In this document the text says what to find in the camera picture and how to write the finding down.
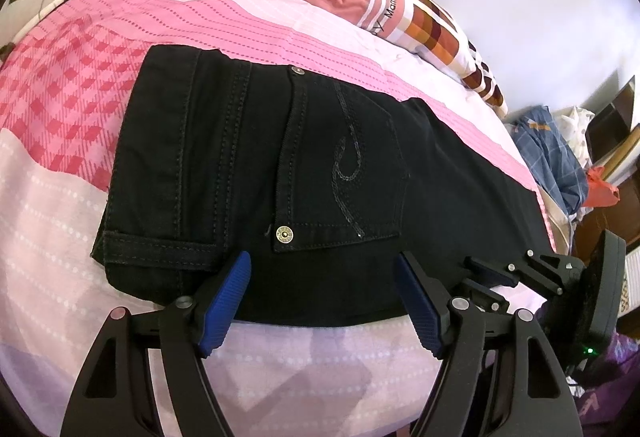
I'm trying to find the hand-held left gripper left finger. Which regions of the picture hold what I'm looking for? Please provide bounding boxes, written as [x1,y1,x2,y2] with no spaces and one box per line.
[59,249,253,437]

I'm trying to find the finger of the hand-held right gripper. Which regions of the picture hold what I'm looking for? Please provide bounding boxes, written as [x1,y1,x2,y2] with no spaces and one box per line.
[464,249,583,300]
[450,278,506,319]

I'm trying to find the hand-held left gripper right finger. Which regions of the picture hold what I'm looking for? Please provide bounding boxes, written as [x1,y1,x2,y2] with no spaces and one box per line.
[392,249,586,437]

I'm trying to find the black denim pants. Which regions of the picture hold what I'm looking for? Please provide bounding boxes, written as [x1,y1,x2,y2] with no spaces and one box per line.
[90,44,557,330]

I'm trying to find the white ribbed object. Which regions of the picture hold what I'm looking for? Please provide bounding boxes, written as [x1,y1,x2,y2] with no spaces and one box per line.
[617,249,640,319]

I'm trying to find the orange-red cloth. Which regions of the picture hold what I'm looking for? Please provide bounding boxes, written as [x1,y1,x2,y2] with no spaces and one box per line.
[585,166,622,209]

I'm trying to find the purple printed clothing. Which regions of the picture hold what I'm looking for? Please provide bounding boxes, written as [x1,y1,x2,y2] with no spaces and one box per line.
[570,332,640,437]

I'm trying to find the blue plaid cloth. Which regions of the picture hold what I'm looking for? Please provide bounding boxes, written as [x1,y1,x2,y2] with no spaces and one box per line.
[510,106,591,220]

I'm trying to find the dark wooden furniture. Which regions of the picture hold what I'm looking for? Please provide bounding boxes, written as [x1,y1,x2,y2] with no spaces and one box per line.
[572,74,640,268]

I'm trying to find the white dotted cloth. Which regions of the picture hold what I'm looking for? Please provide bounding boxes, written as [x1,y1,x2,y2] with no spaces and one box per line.
[560,106,599,164]

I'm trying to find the pink patterned bed sheet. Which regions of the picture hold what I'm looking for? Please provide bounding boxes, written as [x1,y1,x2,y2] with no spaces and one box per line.
[0,0,557,437]

